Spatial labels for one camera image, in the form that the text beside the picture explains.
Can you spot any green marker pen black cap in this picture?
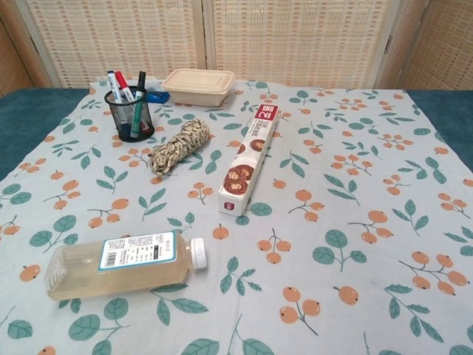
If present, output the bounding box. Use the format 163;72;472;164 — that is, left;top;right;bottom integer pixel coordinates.
129;70;147;139

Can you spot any black mesh pen holder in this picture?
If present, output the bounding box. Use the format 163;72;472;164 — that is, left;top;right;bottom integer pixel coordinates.
103;86;156;143

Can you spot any red cap marker pen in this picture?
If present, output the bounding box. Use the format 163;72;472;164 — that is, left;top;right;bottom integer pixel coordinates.
115;70;137;103

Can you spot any blue cap marker pen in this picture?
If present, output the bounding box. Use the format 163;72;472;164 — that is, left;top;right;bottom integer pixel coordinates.
106;70;126;104

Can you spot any long white red foil box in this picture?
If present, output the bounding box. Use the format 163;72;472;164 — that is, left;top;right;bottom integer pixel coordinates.
217;104;281;216

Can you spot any floral print tablecloth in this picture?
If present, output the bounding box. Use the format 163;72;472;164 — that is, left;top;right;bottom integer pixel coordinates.
0;78;473;355

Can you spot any beige lidded food container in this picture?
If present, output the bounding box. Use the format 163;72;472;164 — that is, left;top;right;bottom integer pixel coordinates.
160;67;237;107

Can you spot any blue plastic wrapper pack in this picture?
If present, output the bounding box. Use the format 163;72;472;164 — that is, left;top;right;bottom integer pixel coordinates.
149;87;171;104

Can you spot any clear plastic drink bottle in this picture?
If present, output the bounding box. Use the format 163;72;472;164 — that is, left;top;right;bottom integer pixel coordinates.
47;231;208;302

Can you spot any woven folding screen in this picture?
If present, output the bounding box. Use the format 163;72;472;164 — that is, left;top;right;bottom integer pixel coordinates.
0;0;473;98

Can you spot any braided rope bundle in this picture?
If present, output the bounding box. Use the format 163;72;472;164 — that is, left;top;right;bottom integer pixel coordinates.
148;118;211;177

